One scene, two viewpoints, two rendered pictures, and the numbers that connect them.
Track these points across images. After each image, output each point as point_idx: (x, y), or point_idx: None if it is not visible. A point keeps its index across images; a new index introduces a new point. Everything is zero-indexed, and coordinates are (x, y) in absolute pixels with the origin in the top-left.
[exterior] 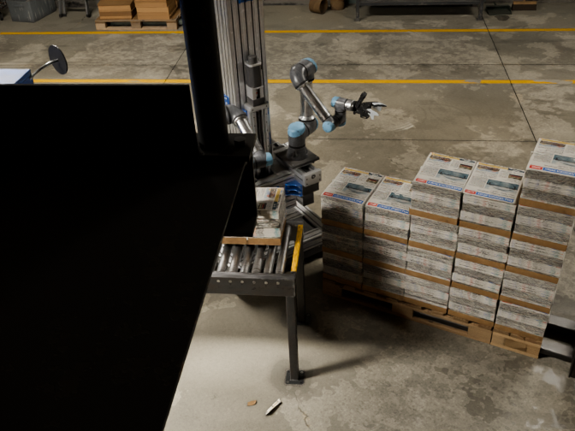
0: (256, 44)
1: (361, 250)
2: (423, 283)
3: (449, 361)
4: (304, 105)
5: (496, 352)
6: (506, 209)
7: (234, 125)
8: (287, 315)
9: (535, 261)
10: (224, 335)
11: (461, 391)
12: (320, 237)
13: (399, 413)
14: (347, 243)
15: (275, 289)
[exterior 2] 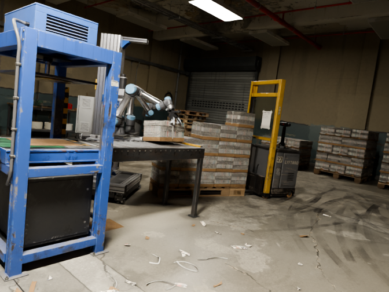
0: (121, 70)
1: (180, 163)
2: (205, 173)
3: (227, 201)
4: (131, 107)
5: (233, 197)
6: (234, 130)
7: (140, 94)
8: (199, 170)
9: (243, 150)
10: (142, 214)
11: (242, 205)
12: (139, 176)
13: (238, 213)
14: (174, 161)
15: (198, 154)
